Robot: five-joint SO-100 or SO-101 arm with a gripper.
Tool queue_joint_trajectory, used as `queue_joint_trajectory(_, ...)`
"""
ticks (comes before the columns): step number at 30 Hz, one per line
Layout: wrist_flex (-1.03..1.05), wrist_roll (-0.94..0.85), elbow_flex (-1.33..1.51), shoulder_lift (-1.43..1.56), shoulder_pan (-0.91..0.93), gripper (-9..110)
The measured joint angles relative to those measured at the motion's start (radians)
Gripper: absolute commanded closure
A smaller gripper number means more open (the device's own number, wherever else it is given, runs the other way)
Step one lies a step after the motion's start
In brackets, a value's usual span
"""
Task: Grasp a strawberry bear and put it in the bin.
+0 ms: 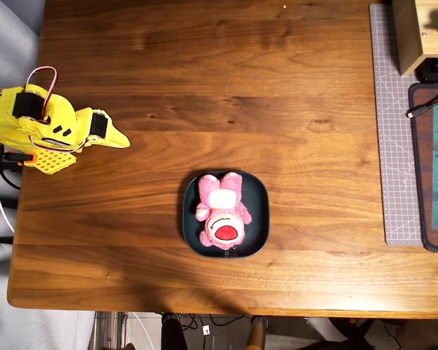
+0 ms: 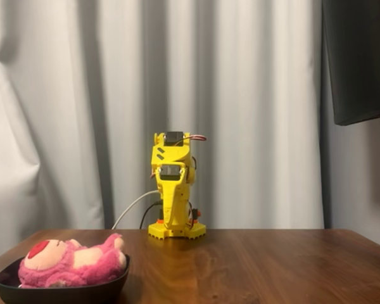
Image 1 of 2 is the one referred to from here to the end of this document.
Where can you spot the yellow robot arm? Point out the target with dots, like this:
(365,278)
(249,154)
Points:
(1,116)

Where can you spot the dark printed mouse pad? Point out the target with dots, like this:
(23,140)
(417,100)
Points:
(427,182)

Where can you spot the dark teal square plate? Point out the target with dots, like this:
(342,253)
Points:
(259,218)

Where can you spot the orange black clamp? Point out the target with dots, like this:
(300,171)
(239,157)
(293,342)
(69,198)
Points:
(16,157)

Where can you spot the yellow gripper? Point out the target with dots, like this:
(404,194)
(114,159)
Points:
(99,127)

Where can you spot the light wooden box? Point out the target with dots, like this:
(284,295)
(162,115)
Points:
(409,33)

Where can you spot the black electronic device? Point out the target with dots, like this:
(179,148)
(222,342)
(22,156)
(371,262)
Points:
(436,69)

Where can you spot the pink strawberry bear plush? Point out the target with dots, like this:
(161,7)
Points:
(222,215)

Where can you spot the yellow perforated robot base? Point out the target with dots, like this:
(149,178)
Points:
(54,160)

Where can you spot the wooden table leg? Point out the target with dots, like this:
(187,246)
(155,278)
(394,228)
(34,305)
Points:
(256,333)

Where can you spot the black post under table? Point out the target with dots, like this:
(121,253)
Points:
(173,333)

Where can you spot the small white tag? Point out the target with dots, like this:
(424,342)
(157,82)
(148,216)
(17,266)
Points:
(206,330)

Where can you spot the grey cutting mat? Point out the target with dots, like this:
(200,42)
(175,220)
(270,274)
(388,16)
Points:
(394,146)

